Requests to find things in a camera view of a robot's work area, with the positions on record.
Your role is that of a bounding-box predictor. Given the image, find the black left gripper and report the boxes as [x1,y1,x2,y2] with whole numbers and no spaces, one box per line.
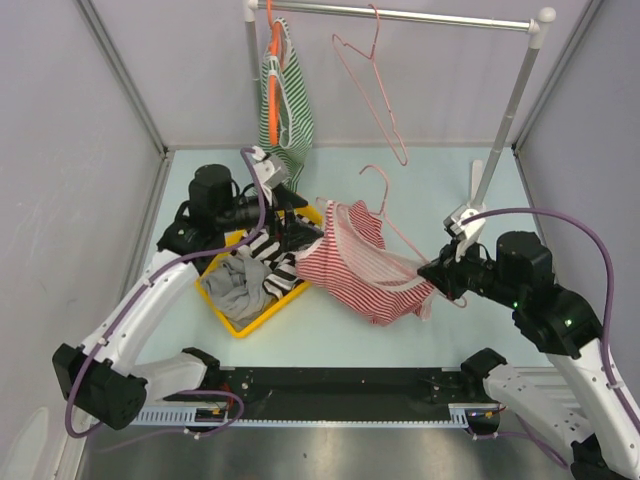
[215,182,322,251]

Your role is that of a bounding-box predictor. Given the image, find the white slotted cable duct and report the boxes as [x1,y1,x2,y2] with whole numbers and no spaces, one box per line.
[130,400,501,429]

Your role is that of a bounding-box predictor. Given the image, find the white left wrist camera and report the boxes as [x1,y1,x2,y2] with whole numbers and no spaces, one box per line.
[250,146,290,189]

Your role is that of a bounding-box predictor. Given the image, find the pink wire hanger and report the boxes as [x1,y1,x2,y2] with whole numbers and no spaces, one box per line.
[331,3,409,167]
[316,164,468,309]

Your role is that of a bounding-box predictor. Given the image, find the green white striped tank top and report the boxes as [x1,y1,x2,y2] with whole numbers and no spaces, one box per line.
[259,17,314,191]

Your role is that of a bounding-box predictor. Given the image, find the grey garment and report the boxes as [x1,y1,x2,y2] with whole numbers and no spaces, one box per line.
[200,256,271,330]

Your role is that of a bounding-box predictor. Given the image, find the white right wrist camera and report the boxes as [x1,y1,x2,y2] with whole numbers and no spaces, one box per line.
[443,205,486,255]

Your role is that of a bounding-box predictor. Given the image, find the orange plastic hanger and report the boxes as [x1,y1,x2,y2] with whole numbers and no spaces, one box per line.
[266,0,283,146]

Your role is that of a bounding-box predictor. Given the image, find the red white striped tank top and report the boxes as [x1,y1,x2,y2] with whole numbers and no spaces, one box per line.
[295,200,435,326]

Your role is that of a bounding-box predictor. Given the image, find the yellow plastic basket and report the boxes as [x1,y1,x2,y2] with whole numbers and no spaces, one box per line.
[194,207,325,340]

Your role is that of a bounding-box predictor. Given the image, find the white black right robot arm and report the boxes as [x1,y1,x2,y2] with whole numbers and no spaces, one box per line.
[417,231,639,479]

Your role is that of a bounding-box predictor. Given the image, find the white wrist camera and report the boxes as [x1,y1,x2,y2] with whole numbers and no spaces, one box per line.
[443,205,486,255]
[250,146,290,189]

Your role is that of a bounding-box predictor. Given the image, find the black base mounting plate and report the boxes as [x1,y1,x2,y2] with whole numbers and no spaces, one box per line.
[165,367,493,409]

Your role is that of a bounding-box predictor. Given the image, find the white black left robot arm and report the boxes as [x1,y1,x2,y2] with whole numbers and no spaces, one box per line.
[52,156,307,438]

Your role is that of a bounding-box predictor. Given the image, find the black white striped garment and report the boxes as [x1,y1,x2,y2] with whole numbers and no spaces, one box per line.
[235,211,322,300]

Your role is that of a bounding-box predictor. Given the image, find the silver white clothes rack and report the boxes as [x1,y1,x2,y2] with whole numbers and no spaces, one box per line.
[243,0,557,236]

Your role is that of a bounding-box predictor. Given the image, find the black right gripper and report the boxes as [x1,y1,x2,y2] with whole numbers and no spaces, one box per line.
[418,233,523,308]

